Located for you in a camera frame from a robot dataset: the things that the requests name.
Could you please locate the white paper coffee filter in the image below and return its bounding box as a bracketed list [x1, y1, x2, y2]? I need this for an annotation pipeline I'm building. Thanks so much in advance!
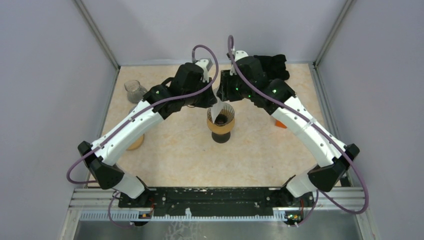
[210, 97, 226, 124]

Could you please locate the clear ribbed glass dripper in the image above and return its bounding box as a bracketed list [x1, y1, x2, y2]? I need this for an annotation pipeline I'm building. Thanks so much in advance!
[206, 102, 235, 126]

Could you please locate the wooden dripper holder ring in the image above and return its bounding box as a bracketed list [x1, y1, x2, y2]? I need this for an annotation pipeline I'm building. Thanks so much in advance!
[206, 116, 237, 136]

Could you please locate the orange coffee filter pack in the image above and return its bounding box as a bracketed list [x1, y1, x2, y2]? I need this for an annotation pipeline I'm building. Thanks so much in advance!
[275, 120, 287, 129]

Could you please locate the clear glass carafe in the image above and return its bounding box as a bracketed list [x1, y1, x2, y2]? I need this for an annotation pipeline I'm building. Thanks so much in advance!
[124, 80, 148, 104]

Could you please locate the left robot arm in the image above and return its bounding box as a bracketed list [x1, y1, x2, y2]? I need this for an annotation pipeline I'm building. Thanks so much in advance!
[77, 58, 217, 207]

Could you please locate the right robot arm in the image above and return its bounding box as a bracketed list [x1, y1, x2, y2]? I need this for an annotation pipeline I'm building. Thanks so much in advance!
[217, 54, 360, 206]

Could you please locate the black printed cloth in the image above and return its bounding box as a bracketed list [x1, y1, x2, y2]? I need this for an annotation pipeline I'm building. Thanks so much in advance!
[253, 54, 290, 81]

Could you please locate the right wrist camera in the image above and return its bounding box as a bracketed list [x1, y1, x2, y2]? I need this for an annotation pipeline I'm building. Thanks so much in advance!
[227, 50, 249, 62]

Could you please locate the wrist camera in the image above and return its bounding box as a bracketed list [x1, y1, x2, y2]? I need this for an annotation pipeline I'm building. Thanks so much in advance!
[194, 58, 213, 83]
[227, 50, 249, 62]

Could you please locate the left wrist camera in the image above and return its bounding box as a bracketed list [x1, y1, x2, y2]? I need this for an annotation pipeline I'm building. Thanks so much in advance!
[194, 58, 213, 83]

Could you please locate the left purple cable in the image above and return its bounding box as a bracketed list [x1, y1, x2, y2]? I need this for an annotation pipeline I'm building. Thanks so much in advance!
[66, 44, 220, 229]

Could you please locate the purple cable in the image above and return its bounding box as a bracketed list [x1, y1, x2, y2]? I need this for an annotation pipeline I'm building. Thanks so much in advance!
[66, 44, 220, 229]
[227, 34, 370, 228]

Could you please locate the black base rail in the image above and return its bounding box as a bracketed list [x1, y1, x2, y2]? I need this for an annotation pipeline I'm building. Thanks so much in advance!
[118, 187, 315, 224]

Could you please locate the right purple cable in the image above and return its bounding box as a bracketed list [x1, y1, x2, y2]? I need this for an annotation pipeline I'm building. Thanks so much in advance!
[227, 34, 370, 228]

